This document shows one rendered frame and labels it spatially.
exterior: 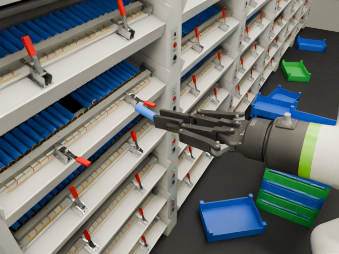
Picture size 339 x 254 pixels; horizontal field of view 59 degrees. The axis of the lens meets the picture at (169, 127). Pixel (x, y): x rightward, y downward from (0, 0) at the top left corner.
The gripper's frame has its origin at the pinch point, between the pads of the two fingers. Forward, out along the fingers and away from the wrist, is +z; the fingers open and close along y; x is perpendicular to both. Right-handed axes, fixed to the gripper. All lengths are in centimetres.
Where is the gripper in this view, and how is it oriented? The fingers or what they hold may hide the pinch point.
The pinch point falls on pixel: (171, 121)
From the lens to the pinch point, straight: 62.4
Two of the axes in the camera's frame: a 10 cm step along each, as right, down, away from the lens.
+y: -5.2, 5.3, -6.7
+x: 1.4, 8.3, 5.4
